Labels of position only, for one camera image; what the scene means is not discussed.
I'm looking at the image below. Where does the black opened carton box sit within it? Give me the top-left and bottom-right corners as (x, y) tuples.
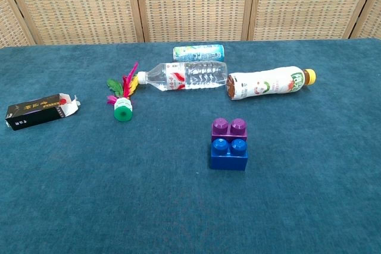
(4, 93), (82, 131)

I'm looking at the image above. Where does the purple toy block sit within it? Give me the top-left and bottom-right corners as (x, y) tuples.
(211, 117), (249, 143)

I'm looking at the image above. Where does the light blue drink can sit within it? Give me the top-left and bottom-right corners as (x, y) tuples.
(173, 43), (225, 62)

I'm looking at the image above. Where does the blue toy block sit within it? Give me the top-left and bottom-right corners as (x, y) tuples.
(208, 138), (249, 172)

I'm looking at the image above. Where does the feather shuttlecock green base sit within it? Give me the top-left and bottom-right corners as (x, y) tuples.
(106, 61), (140, 123)

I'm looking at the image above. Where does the clear plastic water bottle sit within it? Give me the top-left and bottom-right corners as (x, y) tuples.
(137, 60), (229, 92)

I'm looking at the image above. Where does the blue felt table cover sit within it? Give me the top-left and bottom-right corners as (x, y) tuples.
(0, 37), (381, 254)

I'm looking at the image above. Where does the white-label tea bottle yellow cap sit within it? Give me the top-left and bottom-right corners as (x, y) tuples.
(226, 65), (317, 101)

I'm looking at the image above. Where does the woven rattan folding screen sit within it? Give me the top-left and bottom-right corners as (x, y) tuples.
(0, 0), (381, 49)

